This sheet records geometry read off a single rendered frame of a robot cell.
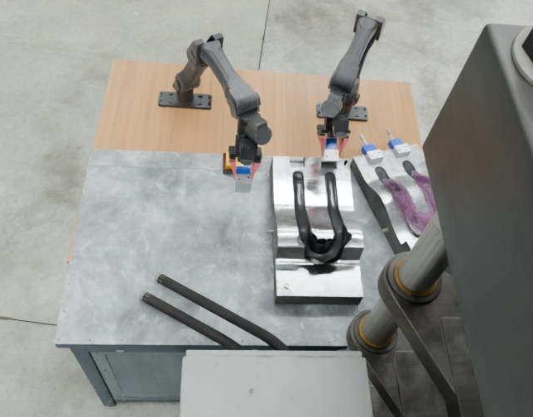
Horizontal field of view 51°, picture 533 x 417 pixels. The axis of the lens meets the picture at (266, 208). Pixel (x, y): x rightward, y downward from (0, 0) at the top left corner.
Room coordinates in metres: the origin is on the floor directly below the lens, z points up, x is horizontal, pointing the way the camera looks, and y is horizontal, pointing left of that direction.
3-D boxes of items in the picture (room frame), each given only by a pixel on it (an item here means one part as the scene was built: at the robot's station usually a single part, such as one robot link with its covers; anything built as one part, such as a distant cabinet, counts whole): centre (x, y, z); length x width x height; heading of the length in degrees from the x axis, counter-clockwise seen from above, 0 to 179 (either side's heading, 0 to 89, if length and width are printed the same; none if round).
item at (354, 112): (1.53, -0.22, 0.84); 0.20 x 0.07 x 0.08; 98
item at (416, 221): (1.11, -0.49, 0.90); 0.26 x 0.18 x 0.08; 27
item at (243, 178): (1.07, 0.09, 0.93); 0.13 x 0.05 x 0.05; 10
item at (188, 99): (1.45, 0.37, 0.84); 0.20 x 0.07 x 0.08; 98
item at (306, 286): (0.96, -0.16, 0.87); 0.50 x 0.26 x 0.14; 10
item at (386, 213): (1.11, -0.50, 0.86); 0.50 x 0.26 x 0.11; 27
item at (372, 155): (1.32, -0.32, 0.86); 0.13 x 0.05 x 0.05; 27
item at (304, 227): (0.98, -0.17, 0.92); 0.35 x 0.16 x 0.09; 10
